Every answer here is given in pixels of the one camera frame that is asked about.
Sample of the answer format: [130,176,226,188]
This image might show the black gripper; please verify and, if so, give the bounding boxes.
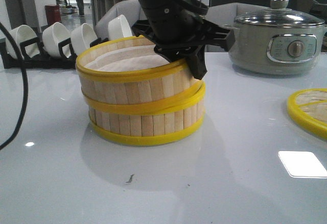
[132,19,235,80]

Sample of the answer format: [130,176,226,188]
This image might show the woven bamboo steamer lid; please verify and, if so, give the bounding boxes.
[287,88,326,140]

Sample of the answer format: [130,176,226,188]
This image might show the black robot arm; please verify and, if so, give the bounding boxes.
[132,0,235,80]

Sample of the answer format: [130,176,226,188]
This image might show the grey chair right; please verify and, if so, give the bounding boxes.
[204,3,271,53]

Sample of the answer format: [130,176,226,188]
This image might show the grey chair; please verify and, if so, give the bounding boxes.
[204,3,271,53]
[94,0,147,39]

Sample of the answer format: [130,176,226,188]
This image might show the green electric cooking pot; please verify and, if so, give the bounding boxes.
[228,22,326,75]

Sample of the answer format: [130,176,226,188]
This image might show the grey chair left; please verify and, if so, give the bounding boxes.
[94,0,147,39]

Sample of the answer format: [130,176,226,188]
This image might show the bamboo steamer tier yellow rims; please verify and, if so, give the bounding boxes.
[85,81,205,146]

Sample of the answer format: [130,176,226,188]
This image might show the white ceramic bowl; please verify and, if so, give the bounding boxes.
[6,24,40,59]
[71,23,98,56]
[42,22,71,58]
[108,14,133,40]

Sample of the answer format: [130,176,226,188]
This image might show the glass pot lid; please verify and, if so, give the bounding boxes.
[235,0,325,28]

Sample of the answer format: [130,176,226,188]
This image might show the red bin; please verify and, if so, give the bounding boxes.
[44,5,61,26]

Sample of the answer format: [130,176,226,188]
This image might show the black bowl rack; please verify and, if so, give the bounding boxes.
[1,37,108,69]

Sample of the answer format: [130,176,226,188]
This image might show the black cable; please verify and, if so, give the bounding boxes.
[0,21,29,151]

